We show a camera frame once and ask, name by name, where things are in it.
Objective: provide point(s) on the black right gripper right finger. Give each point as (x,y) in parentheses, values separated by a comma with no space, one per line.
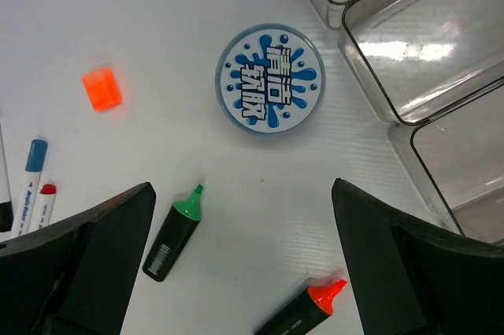
(412,277)

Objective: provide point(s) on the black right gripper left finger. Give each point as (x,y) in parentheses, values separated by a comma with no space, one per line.
(76,276)

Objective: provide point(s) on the red capped white marker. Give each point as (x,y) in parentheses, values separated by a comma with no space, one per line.
(44,206)

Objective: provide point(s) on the black capped white marker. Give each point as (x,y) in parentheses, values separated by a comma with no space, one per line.
(5,196)

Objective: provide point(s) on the orange highlighter black body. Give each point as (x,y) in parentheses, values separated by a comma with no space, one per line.
(312,306)

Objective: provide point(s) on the green highlighter black body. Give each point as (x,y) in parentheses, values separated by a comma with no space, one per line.
(179,225)

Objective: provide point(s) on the blue capped white marker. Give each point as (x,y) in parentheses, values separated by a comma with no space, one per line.
(29,187)

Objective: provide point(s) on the orange highlighter cap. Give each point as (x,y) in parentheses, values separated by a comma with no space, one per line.
(102,89)

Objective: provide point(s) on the clear plastic organizer tray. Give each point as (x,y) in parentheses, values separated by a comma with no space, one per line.
(433,70)

